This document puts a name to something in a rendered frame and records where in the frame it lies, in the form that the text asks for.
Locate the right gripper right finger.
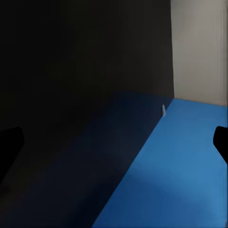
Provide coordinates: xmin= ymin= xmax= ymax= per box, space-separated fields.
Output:
xmin=213 ymin=126 xmax=228 ymax=164

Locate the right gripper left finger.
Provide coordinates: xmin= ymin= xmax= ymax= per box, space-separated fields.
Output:
xmin=0 ymin=126 xmax=25 ymax=183

